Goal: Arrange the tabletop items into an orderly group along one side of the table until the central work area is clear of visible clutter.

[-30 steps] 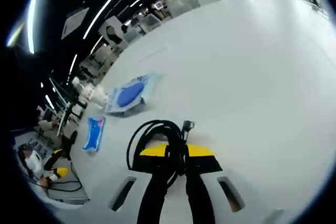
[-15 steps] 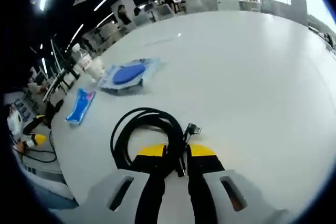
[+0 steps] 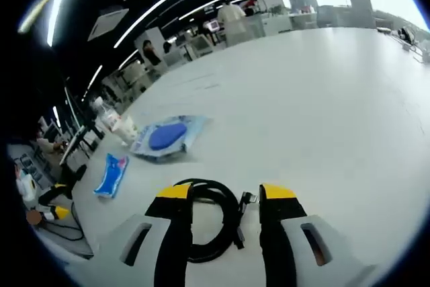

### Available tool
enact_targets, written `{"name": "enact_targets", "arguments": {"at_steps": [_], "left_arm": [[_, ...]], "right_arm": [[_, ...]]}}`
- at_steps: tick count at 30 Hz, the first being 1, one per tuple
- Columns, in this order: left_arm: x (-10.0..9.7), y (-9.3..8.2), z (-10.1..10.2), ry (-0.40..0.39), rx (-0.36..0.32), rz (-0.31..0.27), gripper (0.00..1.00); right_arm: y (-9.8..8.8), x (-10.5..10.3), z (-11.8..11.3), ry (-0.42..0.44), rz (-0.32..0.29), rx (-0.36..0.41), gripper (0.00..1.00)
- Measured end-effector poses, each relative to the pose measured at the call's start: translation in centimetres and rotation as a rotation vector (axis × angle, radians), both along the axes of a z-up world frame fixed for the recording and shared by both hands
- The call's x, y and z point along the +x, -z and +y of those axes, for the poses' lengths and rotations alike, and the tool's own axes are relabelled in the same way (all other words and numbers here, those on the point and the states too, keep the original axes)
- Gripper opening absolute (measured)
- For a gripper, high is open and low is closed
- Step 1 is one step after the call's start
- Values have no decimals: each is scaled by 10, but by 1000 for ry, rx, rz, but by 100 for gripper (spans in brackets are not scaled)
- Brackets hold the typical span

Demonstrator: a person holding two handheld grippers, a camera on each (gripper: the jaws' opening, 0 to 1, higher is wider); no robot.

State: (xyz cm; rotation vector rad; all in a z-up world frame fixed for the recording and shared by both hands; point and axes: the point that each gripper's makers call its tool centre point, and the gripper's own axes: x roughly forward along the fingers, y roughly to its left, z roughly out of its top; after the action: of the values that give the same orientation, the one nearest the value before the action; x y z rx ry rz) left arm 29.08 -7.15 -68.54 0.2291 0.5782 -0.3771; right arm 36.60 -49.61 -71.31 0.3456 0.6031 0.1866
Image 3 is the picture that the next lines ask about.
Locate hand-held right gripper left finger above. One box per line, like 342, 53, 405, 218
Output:
95, 184, 196, 287

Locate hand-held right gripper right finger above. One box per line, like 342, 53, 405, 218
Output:
257, 182, 377, 287

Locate blue floral tissue packet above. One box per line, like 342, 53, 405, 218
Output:
93, 153, 130, 200

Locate pale blue wet wipe packet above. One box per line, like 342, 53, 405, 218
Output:
129, 114, 212, 164

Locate white cup with green print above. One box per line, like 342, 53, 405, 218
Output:
116, 115, 139, 147

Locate laptop on stand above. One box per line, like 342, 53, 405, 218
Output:
60, 124, 105, 171

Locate white table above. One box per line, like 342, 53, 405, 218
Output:
72, 26, 430, 287

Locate ceiling air conditioning unit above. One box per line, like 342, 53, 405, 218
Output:
87, 7, 130, 42

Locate wide ceiling light strip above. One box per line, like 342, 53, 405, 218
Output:
46, 0, 81, 47

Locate long ceiling light strip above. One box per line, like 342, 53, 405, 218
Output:
113, 0, 238, 49

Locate small black device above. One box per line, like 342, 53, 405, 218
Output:
398, 26, 418, 43

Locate thin black cable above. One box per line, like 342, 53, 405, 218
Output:
39, 199, 85, 241

